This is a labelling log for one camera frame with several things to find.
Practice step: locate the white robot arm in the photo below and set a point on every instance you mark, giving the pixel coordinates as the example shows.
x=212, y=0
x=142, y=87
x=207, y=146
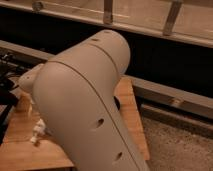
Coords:
x=74, y=94

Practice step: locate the dark ceramic bowl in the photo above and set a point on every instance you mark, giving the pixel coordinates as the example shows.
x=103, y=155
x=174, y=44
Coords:
x=117, y=102

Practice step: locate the metal rail frame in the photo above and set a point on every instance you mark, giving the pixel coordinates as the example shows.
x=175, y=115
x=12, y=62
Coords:
x=188, y=21

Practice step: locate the wooden cutting board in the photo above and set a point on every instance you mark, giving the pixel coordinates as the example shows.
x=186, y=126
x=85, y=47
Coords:
x=18, y=153

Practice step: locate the white plastic bottle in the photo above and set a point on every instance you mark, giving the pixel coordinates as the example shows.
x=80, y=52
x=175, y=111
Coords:
x=38, y=130

